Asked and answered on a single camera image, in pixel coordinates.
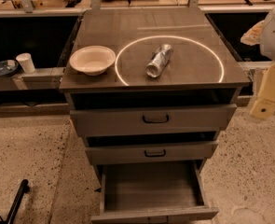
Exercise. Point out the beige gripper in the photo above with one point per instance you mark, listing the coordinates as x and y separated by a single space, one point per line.
264 106

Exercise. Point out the grey bottom drawer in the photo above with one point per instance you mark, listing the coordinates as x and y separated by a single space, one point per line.
153 193

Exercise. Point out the grey drawer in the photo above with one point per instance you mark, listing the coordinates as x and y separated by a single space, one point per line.
152 120
151 153
153 193

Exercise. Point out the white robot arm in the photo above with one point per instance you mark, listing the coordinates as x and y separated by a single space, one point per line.
262 34

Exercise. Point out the grey middle drawer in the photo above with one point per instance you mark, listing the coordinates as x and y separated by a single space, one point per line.
151 153

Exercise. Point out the grey drawer cabinet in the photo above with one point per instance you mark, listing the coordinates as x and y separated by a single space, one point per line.
201 70

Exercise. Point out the grey top drawer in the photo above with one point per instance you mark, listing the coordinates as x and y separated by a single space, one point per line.
152 120

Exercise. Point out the white paper bowl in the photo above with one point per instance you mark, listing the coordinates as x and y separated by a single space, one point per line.
92 60

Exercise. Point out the white paper cup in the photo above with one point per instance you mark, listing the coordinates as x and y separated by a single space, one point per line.
26 62

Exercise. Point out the black floor stand leg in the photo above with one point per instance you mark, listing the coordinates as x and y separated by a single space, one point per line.
23 188

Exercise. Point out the dark round plate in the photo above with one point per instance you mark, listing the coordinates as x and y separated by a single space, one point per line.
8 68

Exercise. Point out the grey metal shelf rail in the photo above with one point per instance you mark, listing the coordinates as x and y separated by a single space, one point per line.
40 79

